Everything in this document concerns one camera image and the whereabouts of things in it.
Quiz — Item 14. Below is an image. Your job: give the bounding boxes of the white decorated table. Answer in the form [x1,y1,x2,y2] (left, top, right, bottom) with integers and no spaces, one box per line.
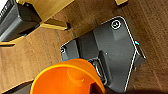
[0,0,129,47]

